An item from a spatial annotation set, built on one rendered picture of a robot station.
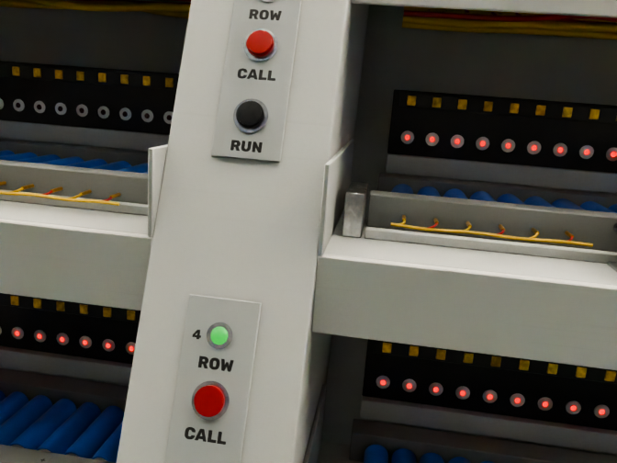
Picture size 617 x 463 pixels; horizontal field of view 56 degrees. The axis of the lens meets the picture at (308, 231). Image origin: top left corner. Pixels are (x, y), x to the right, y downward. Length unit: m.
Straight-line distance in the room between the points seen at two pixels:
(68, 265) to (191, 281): 0.08
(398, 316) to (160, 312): 0.13
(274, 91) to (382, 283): 0.12
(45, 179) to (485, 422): 0.37
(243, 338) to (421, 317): 0.10
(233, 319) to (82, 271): 0.10
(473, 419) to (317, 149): 0.26
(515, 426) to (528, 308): 0.18
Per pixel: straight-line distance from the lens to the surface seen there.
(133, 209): 0.40
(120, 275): 0.35
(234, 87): 0.35
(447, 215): 0.39
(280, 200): 0.32
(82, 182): 0.42
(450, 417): 0.49
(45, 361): 0.55
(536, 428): 0.50
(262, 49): 0.35
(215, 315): 0.32
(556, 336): 0.34
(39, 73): 0.59
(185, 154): 0.34
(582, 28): 0.52
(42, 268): 0.38
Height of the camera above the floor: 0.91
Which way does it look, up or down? 8 degrees up
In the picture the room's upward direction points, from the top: 7 degrees clockwise
